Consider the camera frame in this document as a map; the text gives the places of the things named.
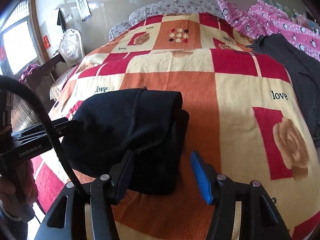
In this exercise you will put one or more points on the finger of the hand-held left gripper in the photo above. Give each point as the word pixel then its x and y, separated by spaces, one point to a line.
pixel 65 124
pixel 65 132

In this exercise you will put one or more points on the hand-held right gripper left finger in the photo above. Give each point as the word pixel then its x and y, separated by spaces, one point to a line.
pixel 125 177

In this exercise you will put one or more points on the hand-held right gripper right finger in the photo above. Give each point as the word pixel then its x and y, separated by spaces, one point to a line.
pixel 200 175

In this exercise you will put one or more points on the black pants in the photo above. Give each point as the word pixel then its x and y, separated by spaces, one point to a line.
pixel 120 125

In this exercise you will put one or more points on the person's left hand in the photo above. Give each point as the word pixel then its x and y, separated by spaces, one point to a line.
pixel 7 191

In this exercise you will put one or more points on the red floor mat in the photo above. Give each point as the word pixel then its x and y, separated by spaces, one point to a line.
pixel 50 182

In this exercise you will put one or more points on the dark wooden desk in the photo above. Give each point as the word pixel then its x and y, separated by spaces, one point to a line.
pixel 47 72

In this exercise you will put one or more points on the purple cloth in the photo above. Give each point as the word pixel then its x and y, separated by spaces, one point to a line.
pixel 28 72

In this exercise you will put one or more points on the chair with white lace cover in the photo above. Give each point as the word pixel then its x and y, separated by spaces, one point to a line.
pixel 71 46

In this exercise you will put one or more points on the patchwork printed blanket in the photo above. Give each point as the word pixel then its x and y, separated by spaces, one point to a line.
pixel 212 92

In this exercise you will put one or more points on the window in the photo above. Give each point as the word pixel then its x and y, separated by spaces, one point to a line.
pixel 18 47

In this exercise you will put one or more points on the black hanging garment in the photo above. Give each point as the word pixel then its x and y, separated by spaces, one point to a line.
pixel 61 20

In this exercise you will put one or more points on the dark grey garment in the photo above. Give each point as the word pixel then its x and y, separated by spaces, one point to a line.
pixel 295 62

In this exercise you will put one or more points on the grey floral pillow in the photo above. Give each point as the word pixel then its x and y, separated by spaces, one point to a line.
pixel 175 6

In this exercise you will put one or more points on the pink penguin print quilt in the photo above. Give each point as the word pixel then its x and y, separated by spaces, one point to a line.
pixel 270 22

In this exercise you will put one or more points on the red wall sign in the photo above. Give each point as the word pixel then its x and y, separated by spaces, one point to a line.
pixel 46 41

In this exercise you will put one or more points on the white wall chart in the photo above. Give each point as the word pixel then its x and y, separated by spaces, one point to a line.
pixel 83 5

